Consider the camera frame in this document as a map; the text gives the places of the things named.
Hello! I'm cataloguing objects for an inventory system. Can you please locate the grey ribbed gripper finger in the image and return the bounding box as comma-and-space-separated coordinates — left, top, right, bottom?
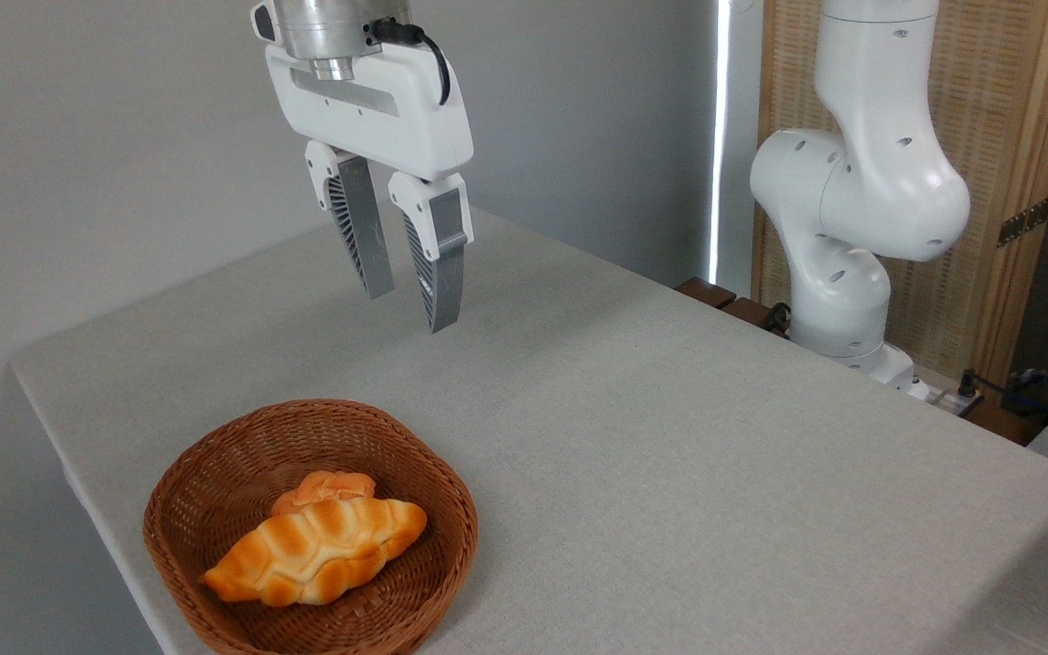
387, 172, 475, 335
305, 140, 396, 301

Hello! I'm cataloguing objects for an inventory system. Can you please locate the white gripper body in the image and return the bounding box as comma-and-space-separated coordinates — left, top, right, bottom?
250, 2, 475, 182

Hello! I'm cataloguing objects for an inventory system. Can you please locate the long braided bread loaf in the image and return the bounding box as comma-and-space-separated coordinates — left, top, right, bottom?
202, 497, 429, 609

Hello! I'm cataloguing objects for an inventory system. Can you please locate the round bread bun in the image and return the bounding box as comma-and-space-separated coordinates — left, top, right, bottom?
270, 469, 378, 517

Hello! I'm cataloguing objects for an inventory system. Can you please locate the dark brown wooden block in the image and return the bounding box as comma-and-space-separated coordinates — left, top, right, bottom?
674, 277, 738, 311
721, 296, 776, 330

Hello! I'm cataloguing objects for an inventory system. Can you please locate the brown wicker basket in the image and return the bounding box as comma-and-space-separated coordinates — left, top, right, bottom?
143, 398, 479, 655

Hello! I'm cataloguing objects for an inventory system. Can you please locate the light grey tablecloth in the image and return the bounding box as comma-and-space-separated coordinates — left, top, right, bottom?
9, 207, 1048, 655

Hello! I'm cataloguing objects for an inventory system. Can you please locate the white power strip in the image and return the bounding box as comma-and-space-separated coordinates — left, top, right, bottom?
906, 378, 985, 418

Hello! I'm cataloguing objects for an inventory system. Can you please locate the brass screen hinge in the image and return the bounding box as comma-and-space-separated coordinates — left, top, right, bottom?
996, 195, 1048, 249

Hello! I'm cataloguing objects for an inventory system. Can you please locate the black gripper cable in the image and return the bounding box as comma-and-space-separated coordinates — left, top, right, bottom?
368, 17, 453, 107

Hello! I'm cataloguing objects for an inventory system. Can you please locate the black plug with cable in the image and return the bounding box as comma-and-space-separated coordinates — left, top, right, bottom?
955, 368, 1034, 406

